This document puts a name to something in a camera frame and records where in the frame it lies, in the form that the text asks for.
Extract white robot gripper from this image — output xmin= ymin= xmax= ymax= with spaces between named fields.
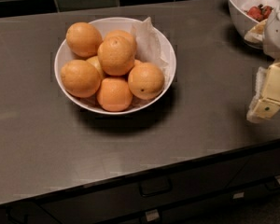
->
xmin=246 ymin=2 xmax=280 ymax=123

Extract red strawberries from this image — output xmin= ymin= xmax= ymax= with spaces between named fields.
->
xmin=246 ymin=5 xmax=273 ymax=22

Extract small hidden middle orange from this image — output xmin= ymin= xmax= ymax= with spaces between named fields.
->
xmin=87 ymin=56 xmax=105 ymax=79

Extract white bowl with strawberries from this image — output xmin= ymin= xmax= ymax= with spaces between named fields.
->
xmin=228 ymin=0 xmax=280 ymax=49

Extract dark drawer front right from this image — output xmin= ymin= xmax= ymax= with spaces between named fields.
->
xmin=229 ymin=147 xmax=280 ymax=188

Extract white bowl with oranges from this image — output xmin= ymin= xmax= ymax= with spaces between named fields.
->
xmin=54 ymin=17 xmax=176 ymax=116

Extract dark drawer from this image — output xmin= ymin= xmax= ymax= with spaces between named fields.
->
xmin=229 ymin=147 xmax=280 ymax=188
xmin=37 ymin=155 xmax=246 ymax=224

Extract white paper in bowl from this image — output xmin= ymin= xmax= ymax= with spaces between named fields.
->
xmin=131 ymin=18 xmax=168 ymax=71

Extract dark drawer front left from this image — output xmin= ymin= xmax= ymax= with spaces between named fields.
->
xmin=37 ymin=155 xmax=246 ymax=224

